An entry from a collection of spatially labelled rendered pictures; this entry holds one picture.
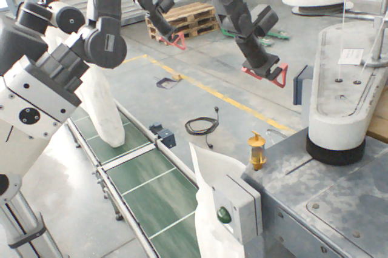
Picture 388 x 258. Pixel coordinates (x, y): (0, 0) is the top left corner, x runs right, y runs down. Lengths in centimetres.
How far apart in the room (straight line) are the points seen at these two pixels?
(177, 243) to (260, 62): 108
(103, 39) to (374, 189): 53
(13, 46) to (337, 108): 66
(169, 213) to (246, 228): 133
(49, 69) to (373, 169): 59
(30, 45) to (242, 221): 59
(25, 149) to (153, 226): 106
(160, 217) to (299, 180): 139
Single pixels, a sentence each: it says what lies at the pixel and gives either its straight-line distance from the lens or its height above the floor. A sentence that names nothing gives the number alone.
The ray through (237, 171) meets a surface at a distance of 106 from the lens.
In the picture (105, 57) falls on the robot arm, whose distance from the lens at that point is 68.
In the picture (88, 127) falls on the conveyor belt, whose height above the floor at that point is 38.
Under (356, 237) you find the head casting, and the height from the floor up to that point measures 134.
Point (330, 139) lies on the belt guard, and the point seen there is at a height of 138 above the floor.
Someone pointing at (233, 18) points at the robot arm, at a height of 149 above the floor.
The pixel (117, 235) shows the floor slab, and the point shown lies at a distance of 239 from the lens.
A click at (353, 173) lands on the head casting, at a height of 134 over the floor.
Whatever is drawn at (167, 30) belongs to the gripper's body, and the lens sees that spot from 142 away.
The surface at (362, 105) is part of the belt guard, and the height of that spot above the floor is 142.
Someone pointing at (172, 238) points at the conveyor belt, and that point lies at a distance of 173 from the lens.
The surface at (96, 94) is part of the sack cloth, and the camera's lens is 236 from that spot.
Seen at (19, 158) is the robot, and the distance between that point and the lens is 94.
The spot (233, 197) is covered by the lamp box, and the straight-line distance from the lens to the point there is 51.
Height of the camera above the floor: 169
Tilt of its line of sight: 32 degrees down
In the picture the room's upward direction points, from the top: 10 degrees counter-clockwise
